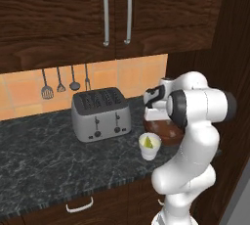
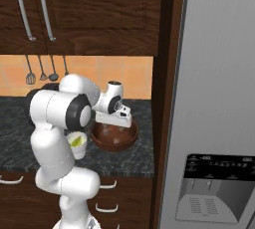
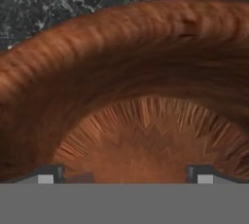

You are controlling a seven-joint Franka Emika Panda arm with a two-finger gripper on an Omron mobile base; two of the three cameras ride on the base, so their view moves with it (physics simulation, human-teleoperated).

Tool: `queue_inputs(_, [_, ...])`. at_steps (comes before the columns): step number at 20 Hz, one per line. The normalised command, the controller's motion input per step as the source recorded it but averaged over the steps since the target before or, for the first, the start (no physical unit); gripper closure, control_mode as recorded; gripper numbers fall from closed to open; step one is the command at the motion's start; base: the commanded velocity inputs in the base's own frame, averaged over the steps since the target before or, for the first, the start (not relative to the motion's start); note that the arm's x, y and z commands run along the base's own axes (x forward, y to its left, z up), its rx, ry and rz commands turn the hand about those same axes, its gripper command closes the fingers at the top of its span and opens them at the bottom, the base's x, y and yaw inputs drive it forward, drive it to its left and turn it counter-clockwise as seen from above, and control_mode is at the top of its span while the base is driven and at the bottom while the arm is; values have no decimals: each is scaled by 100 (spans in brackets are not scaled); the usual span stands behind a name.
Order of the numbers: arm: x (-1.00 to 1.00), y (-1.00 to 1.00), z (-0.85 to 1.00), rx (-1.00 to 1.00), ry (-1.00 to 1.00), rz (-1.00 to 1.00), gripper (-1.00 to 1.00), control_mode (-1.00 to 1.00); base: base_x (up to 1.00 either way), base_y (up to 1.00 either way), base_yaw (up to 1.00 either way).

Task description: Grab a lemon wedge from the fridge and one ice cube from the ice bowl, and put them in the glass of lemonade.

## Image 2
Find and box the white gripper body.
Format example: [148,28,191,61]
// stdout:
[95,110,133,129]

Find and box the brown wooden ice bowl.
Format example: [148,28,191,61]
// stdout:
[90,118,140,152]

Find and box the white glass of lemonade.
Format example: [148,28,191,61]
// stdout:
[66,130,89,160]

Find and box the grey fridge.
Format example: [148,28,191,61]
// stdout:
[158,0,255,229]

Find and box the hanging dark utensil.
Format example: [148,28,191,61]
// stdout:
[62,55,70,77]

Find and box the hanging dark ladle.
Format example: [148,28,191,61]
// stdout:
[48,55,60,83]

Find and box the hanging slotted spatula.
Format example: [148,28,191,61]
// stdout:
[25,54,37,86]

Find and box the dark wood cupboard door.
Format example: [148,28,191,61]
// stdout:
[0,0,48,56]
[35,0,163,57]

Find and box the silver cupboard handle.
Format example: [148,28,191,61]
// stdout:
[14,0,37,42]
[38,0,57,43]

